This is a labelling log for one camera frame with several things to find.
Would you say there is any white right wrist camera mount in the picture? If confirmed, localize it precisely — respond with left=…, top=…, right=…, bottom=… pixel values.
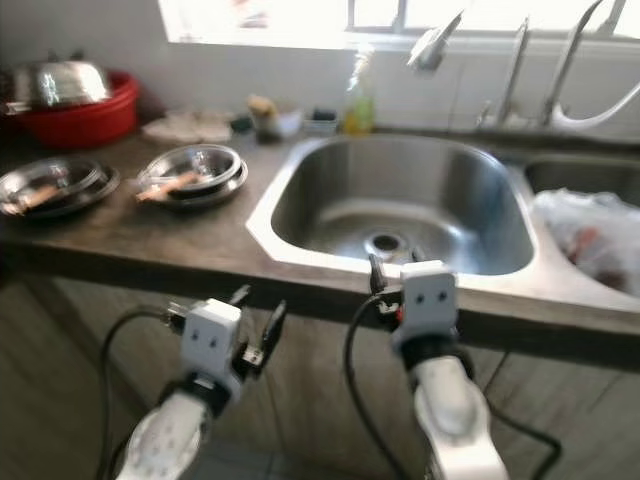
left=400, top=260, right=460, bottom=343

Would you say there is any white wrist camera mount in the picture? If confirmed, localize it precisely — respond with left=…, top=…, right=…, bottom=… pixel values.
left=400, top=260, right=460, bottom=343
left=182, top=298, right=244, bottom=381

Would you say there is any small white bowl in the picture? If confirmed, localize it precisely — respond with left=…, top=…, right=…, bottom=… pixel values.
left=250, top=105, right=303, bottom=141

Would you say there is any stainless steel sink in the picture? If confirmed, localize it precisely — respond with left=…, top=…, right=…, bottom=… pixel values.
left=245, top=133, right=640, bottom=313

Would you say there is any bright window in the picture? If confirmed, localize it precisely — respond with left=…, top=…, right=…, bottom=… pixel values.
left=158, top=0, right=640, bottom=51

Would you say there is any red plastic basin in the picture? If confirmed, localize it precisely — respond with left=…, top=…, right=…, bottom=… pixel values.
left=10, top=72, right=141, bottom=151

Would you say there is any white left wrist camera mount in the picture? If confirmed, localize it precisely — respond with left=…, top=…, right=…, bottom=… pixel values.
left=182, top=298, right=244, bottom=381

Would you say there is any steel bowl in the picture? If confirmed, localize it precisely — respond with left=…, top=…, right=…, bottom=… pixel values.
left=5, top=155, right=106, bottom=208
left=145, top=143, right=239, bottom=198

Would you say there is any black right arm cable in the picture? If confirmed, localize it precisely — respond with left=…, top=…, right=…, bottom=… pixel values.
left=480, top=350, right=561, bottom=480
left=343, top=295, right=421, bottom=480

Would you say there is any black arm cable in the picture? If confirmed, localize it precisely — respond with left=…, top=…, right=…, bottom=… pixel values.
left=343, top=295, right=421, bottom=480
left=98, top=305, right=191, bottom=480
left=480, top=350, right=561, bottom=480

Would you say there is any steel plate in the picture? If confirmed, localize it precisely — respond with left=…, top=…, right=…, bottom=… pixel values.
left=137, top=158, right=249, bottom=209
left=0, top=165, right=119, bottom=218

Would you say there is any chrome gooseneck faucet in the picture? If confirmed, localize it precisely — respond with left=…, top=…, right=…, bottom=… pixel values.
left=545, top=0, right=640, bottom=131

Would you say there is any white plastic bag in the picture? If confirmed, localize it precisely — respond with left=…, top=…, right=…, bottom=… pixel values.
left=532, top=188, right=640, bottom=296

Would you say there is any chrome faucet spray head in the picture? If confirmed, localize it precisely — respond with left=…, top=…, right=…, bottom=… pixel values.
left=407, top=10, right=464, bottom=71

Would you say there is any yellow sponge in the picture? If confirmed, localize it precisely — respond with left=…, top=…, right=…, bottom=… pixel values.
left=248, top=95, right=276, bottom=121

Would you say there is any small white tray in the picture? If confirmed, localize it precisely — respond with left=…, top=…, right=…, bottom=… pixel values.
left=302, top=108, right=339, bottom=136

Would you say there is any white dish cloth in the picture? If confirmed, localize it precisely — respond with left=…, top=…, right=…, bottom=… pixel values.
left=142, top=110, right=233, bottom=144

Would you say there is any yellow dish soap bottle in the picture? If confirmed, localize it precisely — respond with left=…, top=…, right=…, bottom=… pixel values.
left=342, top=45, right=379, bottom=136

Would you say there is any straight chrome faucet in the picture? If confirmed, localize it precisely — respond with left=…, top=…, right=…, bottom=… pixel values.
left=478, top=18, right=533, bottom=129

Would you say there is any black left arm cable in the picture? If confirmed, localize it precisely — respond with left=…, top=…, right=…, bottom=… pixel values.
left=98, top=305, right=191, bottom=480

